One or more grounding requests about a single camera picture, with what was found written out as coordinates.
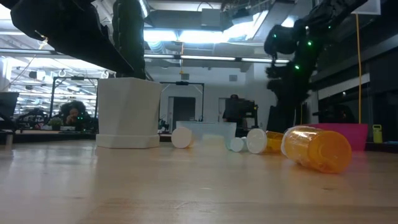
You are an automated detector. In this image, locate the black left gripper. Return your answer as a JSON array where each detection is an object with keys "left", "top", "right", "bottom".
[{"left": 9, "top": 0, "right": 136, "bottom": 78}]

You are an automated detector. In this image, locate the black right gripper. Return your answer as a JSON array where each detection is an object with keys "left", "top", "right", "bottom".
[{"left": 266, "top": 63, "right": 312, "bottom": 134}]

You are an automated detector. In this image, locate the green pill bottle white cap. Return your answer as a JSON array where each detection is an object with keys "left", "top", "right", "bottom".
[{"left": 229, "top": 136, "right": 249, "bottom": 153}]

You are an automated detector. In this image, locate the clear plastic bin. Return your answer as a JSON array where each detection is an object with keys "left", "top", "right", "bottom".
[{"left": 176, "top": 121, "right": 238, "bottom": 147}]

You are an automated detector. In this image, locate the red plastic bin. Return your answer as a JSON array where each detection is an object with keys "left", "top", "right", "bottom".
[{"left": 306, "top": 123, "right": 369, "bottom": 152}]

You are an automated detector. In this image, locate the green cactus plant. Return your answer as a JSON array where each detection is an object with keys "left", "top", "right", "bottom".
[{"left": 111, "top": 0, "right": 147, "bottom": 80}]

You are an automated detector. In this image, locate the white hexagonal plant pot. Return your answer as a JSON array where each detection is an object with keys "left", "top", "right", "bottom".
[{"left": 95, "top": 77, "right": 163, "bottom": 149}]

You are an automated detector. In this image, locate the person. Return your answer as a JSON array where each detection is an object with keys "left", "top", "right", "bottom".
[{"left": 59, "top": 100, "right": 91, "bottom": 131}]

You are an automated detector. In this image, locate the small green potted plant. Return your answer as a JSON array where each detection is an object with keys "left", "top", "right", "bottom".
[{"left": 49, "top": 117, "right": 63, "bottom": 131}]

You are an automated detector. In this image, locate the green jug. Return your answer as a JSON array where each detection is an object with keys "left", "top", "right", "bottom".
[{"left": 372, "top": 124, "right": 384, "bottom": 144}]

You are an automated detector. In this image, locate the dark computer monitor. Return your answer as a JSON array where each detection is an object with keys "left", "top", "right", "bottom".
[{"left": 0, "top": 91, "right": 20, "bottom": 131}]

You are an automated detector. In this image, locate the white sign board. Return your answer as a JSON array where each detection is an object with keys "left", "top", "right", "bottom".
[{"left": 351, "top": 0, "right": 382, "bottom": 16}]

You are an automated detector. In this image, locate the black robot rig frame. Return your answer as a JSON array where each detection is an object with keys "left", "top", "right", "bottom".
[
  {"left": 159, "top": 81, "right": 206, "bottom": 123},
  {"left": 50, "top": 76, "right": 100, "bottom": 125}
]

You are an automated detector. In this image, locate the yellow hanging cable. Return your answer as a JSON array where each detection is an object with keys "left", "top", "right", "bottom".
[{"left": 355, "top": 14, "right": 363, "bottom": 124}]

